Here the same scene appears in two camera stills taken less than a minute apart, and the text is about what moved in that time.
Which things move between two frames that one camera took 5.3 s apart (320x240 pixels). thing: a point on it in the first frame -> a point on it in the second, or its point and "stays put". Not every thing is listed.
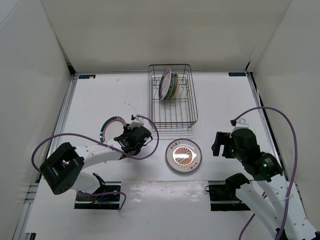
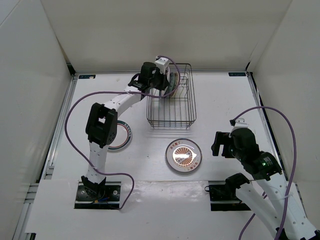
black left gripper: x=126 y=130 -> x=164 y=83
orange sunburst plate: x=183 y=155 stays put
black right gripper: x=222 y=138 stays put
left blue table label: x=85 y=76 stays put
